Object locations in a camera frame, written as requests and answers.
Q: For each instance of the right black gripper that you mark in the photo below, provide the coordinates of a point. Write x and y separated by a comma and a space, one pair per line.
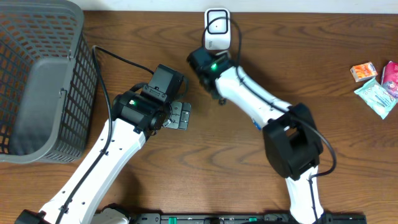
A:
221, 101

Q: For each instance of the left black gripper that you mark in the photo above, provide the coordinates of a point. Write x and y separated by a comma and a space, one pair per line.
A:
179, 115

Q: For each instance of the orange tissue pack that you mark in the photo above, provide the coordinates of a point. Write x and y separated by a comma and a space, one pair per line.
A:
363, 72

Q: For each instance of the teal wet wipes packet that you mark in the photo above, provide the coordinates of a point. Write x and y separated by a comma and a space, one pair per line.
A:
377, 97

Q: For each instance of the purple sanitary pad pack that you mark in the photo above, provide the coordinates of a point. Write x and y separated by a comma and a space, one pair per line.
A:
389, 78

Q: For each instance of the blue snack packet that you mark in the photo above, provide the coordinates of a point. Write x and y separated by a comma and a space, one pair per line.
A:
256, 125

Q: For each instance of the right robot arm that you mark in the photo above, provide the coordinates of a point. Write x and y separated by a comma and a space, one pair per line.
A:
292, 142

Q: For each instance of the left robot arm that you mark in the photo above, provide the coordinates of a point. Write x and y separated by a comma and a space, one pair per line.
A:
135, 118

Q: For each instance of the grey plastic mesh basket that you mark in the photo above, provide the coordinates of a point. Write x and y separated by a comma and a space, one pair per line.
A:
48, 82

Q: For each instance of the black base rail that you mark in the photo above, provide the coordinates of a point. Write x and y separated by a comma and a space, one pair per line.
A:
278, 218

